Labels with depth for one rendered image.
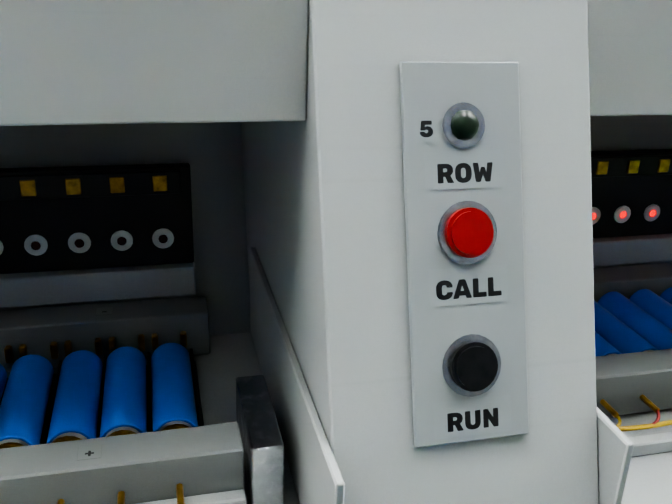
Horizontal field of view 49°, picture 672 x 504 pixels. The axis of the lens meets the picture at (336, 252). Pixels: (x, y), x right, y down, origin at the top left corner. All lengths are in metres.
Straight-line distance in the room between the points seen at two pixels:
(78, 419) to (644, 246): 0.34
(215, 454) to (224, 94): 0.13
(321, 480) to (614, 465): 0.10
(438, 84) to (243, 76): 0.06
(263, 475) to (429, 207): 0.12
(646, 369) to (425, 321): 0.15
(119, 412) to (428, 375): 0.13
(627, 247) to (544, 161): 0.23
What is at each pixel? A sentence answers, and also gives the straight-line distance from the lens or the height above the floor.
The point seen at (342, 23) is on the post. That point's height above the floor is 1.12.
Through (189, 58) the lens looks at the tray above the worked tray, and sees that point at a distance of 0.23.
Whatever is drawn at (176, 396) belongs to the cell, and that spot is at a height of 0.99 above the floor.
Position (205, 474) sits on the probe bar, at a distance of 0.28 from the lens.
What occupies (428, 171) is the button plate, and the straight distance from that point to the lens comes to 0.23.
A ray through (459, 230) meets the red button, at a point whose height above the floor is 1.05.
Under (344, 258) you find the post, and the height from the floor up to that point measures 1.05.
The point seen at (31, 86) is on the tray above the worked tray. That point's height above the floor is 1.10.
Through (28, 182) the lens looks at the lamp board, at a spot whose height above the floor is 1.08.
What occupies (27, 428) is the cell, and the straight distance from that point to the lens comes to 0.32.
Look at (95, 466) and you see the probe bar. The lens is 0.28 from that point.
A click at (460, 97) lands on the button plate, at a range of 0.24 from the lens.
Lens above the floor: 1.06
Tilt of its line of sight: 4 degrees down
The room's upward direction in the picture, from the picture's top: 3 degrees counter-clockwise
